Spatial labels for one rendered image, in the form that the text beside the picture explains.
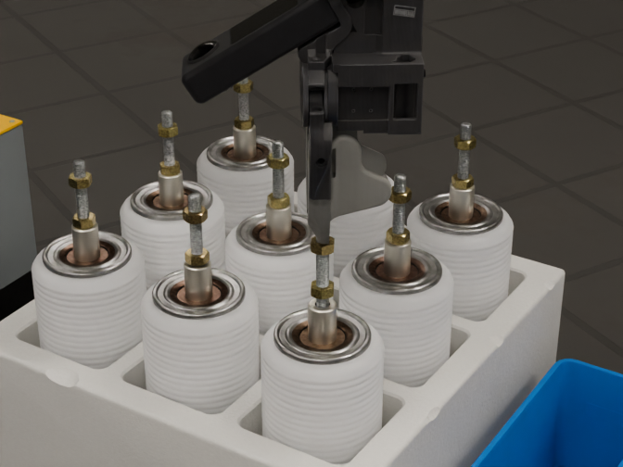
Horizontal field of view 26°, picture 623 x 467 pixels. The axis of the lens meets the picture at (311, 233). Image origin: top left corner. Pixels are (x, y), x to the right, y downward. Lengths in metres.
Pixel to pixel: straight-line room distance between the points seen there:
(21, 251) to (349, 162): 0.46
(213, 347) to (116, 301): 0.11
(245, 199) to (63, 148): 0.69
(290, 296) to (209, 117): 0.89
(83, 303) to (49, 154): 0.82
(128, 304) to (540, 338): 0.39
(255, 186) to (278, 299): 0.17
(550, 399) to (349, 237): 0.24
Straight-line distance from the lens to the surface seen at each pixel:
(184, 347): 1.07
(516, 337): 1.22
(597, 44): 2.35
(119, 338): 1.16
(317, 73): 0.91
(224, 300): 1.08
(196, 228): 1.07
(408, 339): 1.11
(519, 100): 2.10
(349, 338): 1.04
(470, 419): 1.17
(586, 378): 1.27
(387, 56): 0.92
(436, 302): 1.11
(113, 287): 1.13
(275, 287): 1.16
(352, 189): 0.96
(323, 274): 1.01
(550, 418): 1.28
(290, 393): 1.02
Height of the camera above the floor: 0.83
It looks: 29 degrees down
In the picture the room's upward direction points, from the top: straight up
